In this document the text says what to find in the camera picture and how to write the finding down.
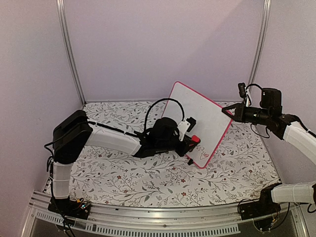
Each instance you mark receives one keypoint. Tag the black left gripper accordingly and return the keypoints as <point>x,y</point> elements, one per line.
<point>184,149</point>

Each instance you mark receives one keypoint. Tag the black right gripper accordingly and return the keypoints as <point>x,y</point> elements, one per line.
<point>239,116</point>

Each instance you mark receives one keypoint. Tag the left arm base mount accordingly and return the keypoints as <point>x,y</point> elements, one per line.
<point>79,208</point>

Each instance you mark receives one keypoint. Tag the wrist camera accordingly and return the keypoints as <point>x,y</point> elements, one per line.
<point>185,126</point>
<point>244,93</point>

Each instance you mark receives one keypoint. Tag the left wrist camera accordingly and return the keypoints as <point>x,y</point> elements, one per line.
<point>185,126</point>

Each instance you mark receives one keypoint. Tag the red whiteboard eraser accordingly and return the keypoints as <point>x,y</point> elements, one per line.
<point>195,139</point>

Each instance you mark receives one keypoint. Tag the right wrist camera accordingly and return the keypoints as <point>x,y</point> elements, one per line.
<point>244,93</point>

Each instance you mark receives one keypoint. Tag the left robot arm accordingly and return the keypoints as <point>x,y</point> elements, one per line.
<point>77,131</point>

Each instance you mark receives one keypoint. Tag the left aluminium frame post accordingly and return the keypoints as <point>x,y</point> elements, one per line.
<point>68,48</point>

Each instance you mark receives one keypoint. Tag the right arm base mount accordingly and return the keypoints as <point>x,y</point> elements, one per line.
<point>254,209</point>

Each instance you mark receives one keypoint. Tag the aluminium frame post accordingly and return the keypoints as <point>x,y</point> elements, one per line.
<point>261,40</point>
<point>68,48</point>

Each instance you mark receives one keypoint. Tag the front aluminium rail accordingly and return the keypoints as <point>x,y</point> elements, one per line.
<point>206,221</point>

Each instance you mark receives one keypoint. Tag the pink framed whiteboard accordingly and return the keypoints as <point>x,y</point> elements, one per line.
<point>211,124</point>

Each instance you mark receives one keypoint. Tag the right aluminium frame post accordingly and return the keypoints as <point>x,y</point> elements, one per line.
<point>261,40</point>

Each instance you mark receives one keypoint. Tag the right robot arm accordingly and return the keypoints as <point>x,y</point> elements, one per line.
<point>286,127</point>

